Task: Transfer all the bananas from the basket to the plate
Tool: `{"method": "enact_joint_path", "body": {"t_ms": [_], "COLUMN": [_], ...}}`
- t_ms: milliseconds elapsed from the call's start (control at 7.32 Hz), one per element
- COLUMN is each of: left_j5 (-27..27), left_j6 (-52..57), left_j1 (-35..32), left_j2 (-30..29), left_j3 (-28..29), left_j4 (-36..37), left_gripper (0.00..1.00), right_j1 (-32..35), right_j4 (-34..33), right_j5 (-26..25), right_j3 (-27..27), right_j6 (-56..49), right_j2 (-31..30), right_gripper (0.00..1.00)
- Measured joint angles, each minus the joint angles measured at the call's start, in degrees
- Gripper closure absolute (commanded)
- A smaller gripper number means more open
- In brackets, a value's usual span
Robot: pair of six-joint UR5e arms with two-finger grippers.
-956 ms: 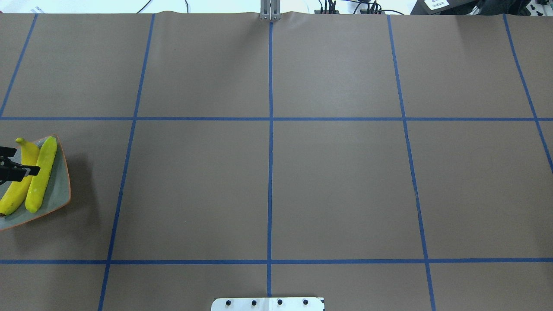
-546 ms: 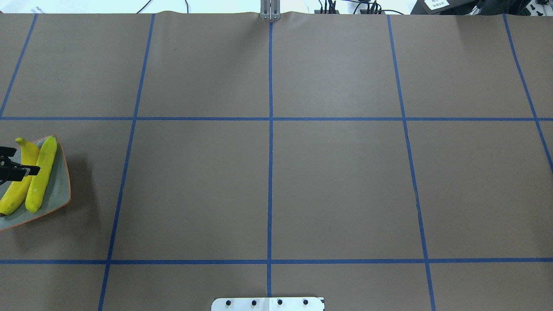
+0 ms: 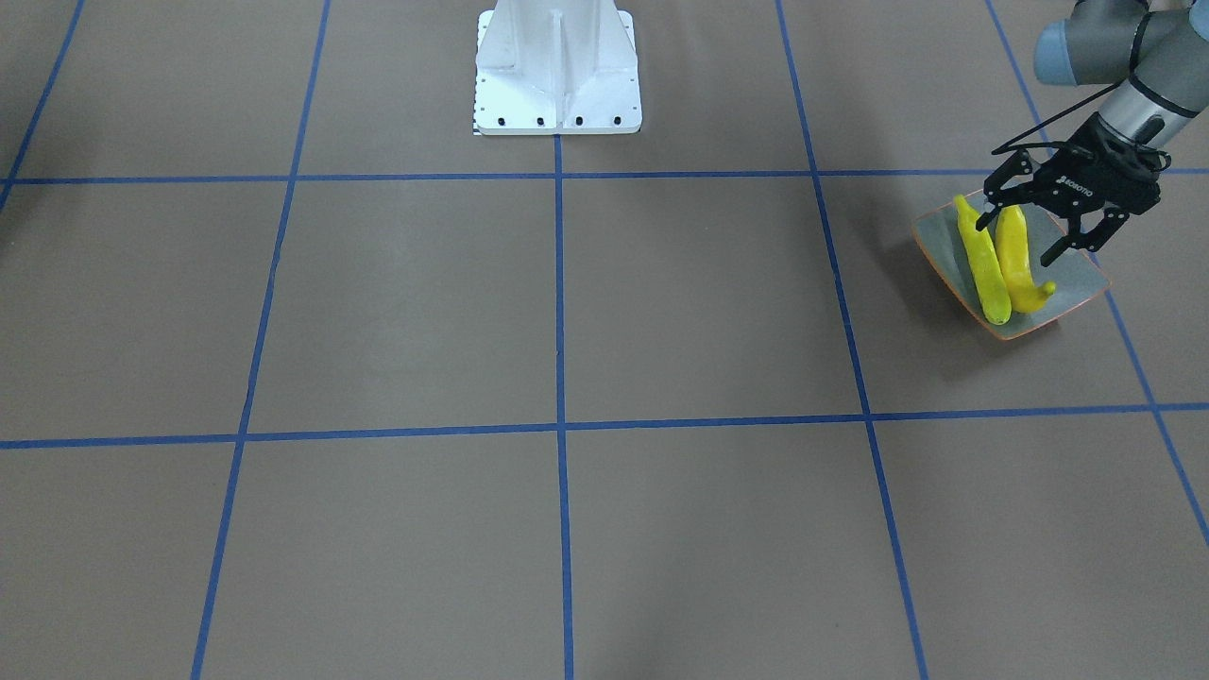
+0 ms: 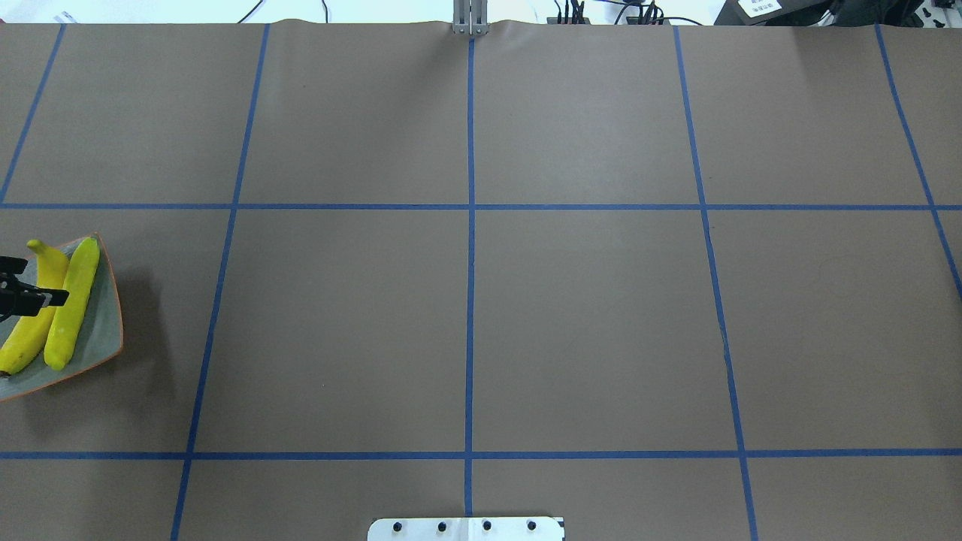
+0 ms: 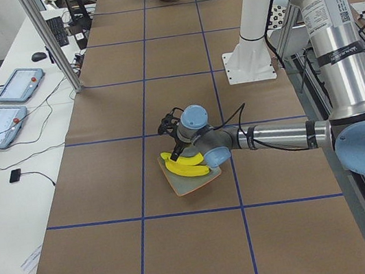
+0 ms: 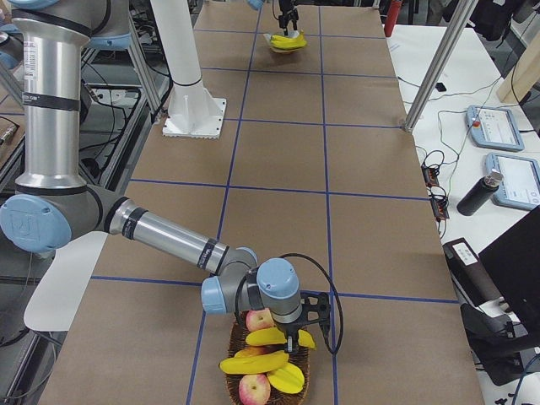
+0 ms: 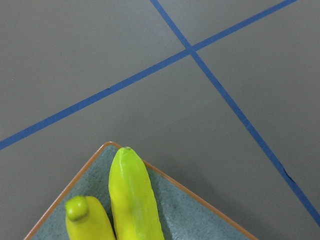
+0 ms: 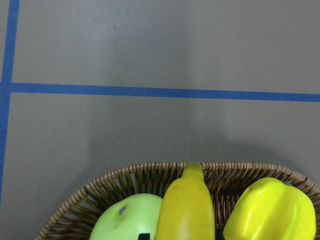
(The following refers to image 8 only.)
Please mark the green pear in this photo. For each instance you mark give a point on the green pear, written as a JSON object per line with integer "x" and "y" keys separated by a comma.
{"x": 128, "y": 218}

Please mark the wicker fruit basket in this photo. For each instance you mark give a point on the wicker fruit basket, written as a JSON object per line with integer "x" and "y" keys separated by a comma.
{"x": 75, "y": 218}

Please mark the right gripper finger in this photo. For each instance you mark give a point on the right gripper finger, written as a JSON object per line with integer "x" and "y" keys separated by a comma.
{"x": 144, "y": 236}

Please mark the yellow banana bunch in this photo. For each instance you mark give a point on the yellow banana bunch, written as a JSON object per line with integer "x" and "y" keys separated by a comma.
{"x": 270, "y": 209}

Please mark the brown paper table cover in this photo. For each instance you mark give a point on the brown paper table cover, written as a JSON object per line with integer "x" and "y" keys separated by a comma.
{"x": 98, "y": 85}

